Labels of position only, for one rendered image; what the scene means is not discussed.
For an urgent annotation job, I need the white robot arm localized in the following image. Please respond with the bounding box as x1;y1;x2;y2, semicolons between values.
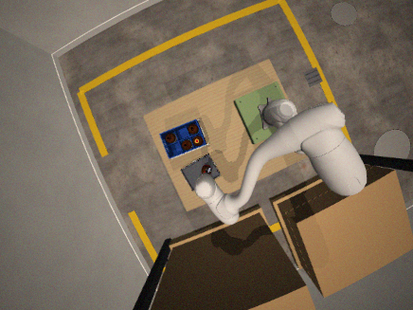
194;97;367;225

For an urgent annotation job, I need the blue bottle crate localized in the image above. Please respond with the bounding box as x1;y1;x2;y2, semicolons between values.
159;119;207;159

